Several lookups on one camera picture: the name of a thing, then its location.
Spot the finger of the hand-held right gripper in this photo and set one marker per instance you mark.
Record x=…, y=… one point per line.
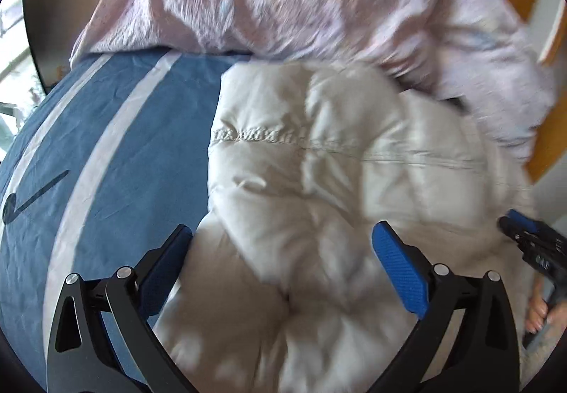
x=522, y=217
x=514, y=233

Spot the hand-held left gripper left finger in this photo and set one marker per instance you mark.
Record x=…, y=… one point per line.
x=166, y=262

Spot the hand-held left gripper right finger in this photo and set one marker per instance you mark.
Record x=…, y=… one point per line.
x=398, y=269

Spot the white quilted duvet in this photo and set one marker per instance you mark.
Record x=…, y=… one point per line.
x=319, y=198

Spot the person's right hand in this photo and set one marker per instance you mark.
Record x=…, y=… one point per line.
x=538, y=309

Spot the blue white striped bed sheet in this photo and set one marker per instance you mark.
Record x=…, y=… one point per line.
x=97, y=145

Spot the window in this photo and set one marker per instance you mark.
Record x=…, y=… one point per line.
x=13, y=65

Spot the black panel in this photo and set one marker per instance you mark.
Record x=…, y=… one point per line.
x=35, y=34

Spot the orange wooden frame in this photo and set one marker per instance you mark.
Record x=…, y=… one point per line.
x=547, y=78

